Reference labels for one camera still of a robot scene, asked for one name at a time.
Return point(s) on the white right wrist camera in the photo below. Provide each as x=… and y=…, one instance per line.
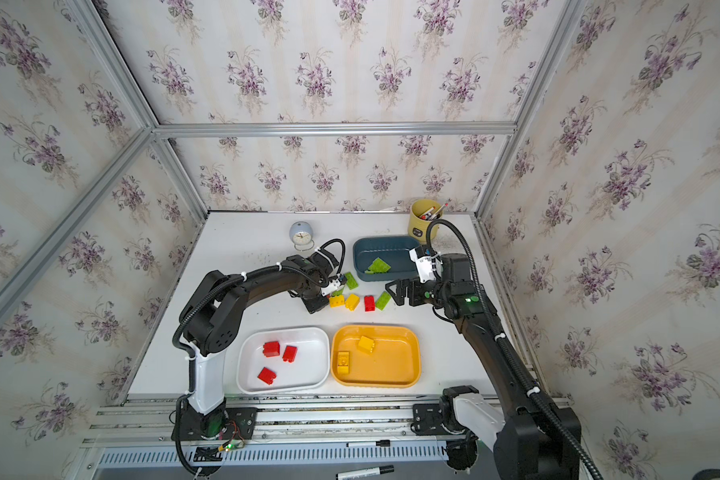
x=427, y=263

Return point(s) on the green lego brick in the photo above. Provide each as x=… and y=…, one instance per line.
x=378, y=266
x=351, y=281
x=382, y=301

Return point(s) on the white plastic tray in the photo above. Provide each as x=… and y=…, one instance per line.
x=309, y=370

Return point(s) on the black marker pen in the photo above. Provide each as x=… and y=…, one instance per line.
x=365, y=473

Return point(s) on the blue round alarm clock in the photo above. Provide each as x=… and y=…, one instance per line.
x=302, y=236

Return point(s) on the red lego brick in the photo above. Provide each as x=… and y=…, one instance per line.
x=267, y=376
x=271, y=349
x=290, y=353
x=369, y=303

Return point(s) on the yellow curved lego brick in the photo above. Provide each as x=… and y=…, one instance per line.
x=343, y=363

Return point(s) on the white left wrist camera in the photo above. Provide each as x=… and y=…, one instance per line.
x=335, y=283

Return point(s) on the dark teal plastic bin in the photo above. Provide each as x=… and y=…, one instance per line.
x=392, y=250

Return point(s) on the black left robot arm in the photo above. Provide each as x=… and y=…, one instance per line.
x=211, y=319

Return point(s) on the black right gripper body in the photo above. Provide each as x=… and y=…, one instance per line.
x=413, y=291

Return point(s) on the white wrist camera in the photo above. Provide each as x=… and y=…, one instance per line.
x=427, y=263
x=335, y=283

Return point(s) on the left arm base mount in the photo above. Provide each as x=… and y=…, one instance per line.
x=200, y=439

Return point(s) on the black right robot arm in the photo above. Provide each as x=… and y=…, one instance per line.
x=529, y=435

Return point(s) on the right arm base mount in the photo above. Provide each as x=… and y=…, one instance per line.
x=431, y=419

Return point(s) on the yellow pen cup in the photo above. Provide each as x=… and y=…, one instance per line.
x=422, y=213

